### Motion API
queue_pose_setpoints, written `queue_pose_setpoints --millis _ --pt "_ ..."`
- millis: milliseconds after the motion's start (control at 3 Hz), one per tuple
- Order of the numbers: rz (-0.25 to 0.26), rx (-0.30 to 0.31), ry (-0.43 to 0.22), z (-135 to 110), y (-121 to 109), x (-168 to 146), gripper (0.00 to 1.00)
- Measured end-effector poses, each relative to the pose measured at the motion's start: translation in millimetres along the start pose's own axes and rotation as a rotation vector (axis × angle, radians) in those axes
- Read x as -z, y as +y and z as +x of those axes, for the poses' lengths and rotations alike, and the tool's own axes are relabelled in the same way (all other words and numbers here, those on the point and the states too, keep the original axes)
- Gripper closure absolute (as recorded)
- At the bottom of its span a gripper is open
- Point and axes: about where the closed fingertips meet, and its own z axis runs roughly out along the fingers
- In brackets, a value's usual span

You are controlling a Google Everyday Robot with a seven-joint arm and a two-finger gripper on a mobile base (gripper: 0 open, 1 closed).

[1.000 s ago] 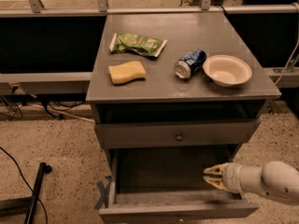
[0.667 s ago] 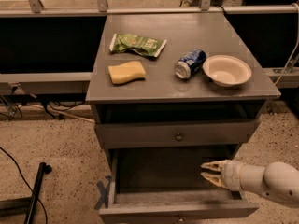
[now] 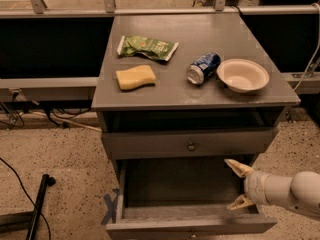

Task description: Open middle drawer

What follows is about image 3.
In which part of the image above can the metal railing frame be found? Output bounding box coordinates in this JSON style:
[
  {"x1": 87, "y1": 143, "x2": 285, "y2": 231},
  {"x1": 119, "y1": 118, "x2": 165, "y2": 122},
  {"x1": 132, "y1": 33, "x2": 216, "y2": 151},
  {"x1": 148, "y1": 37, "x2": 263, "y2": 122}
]
[{"x1": 0, "y1": 0, "x2": 320, "y2": 102}]

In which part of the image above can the blue soda can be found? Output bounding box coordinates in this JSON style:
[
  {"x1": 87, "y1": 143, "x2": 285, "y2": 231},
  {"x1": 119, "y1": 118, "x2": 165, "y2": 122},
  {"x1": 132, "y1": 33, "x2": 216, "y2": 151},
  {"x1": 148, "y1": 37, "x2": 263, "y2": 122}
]
[{"x1": 186, "y1": 52, "x2": 221, "y2": 85}]

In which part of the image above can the green chip bag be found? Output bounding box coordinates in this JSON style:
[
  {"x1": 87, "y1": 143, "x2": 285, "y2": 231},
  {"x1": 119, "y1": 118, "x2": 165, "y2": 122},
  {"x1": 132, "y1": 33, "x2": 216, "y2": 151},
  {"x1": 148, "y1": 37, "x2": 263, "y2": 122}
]
[{"x1": 117, "y1": 35, "x2": 179, "y2": 62}]

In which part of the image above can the white bowl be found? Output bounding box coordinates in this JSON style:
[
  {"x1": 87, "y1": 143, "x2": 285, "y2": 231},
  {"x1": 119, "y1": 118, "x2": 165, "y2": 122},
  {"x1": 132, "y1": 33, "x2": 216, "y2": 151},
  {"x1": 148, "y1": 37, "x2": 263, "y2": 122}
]
[{"x1": 216, "y1": 59, "x2": 270, "y2": 93}]

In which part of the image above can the black floor cable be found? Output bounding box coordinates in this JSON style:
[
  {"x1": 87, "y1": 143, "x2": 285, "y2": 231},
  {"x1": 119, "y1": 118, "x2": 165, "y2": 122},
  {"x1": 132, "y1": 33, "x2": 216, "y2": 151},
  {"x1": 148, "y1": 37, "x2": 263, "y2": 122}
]
[{"x1": 0, "y1": 156, "x2": 52, "y2": 240}]

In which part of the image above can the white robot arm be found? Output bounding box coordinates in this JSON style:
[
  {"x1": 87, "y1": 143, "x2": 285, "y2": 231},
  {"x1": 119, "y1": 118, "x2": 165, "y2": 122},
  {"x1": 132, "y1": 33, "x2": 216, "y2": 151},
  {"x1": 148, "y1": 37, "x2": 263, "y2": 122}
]
[{"x1": 224, "y1": 159, "x2": 320, "y2": 220}]

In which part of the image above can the grey top drawer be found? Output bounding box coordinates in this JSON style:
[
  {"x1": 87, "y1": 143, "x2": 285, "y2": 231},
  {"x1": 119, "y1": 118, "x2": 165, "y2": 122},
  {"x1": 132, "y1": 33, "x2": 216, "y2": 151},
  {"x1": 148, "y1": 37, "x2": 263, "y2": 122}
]
[{"x1": 102, "y1": 127, "x2": 278, "y2": 160}]

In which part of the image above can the yellow sponge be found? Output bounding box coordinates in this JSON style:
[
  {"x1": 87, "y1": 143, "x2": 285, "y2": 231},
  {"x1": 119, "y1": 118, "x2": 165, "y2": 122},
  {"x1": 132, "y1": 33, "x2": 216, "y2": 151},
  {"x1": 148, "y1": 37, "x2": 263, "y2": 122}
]
[{"x1": 116, "y1": 65, "x2": 156, "y2": 91}]

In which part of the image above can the white hanging cable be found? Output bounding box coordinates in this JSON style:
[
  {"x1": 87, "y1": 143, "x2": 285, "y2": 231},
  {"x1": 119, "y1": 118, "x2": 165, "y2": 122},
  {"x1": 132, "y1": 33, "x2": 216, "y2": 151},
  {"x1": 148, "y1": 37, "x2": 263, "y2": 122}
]
[{"x1": 292, "y1": 2, "x2": 320, "y2": 92}]

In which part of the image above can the grey drawer cabinet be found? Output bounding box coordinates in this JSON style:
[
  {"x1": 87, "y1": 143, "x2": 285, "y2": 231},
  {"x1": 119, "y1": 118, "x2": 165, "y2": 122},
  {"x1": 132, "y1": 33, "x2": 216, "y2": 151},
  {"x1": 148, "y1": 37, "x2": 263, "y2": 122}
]
[{"x1": 91, "y1": 13, "x2": 302, "y2": 185}]

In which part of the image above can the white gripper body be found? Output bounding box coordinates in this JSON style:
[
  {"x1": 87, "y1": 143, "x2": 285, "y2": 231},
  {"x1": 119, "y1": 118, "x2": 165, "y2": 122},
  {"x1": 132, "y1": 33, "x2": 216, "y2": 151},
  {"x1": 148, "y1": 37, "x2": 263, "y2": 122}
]
[{"x1": 244, "y1": 171, "x2": 273, "y2": 205}]

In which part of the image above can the blue tape cross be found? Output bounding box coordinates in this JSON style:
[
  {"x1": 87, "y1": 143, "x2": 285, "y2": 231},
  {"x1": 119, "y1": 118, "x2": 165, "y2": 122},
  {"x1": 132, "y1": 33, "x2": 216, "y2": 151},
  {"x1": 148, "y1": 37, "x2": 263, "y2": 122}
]
[{"x1": 101, "y1": 188, "x2": 120, "y2": 225}]

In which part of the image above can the grey drawer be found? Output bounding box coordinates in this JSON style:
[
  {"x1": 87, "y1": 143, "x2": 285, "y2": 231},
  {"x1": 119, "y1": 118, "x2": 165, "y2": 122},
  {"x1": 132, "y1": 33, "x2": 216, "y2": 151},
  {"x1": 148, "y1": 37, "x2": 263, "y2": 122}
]
[
  {"x1": 106, "y1": 157, "x2": 277, "y2": 240},
  {"x1": 102, "y1": 127, "x2": 278, "y2": 160}
]

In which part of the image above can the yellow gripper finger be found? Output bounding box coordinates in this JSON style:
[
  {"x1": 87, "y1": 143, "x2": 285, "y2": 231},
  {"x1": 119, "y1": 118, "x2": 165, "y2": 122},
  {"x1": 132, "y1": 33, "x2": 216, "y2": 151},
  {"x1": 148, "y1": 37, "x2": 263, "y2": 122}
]
[
  {"x1": 227, "y1": 194, "x2": 253, "y2": 210},
  {"x1": 224, "y1": 159, "x2": 254, "y2": 178}
]

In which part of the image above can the black stand leg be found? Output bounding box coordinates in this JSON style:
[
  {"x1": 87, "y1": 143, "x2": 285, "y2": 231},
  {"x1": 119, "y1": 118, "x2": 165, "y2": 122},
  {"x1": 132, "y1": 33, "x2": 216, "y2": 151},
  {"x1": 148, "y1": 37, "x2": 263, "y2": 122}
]
[{"x1": 0, "y1": 174, "x2": 56, "y2": 240}]

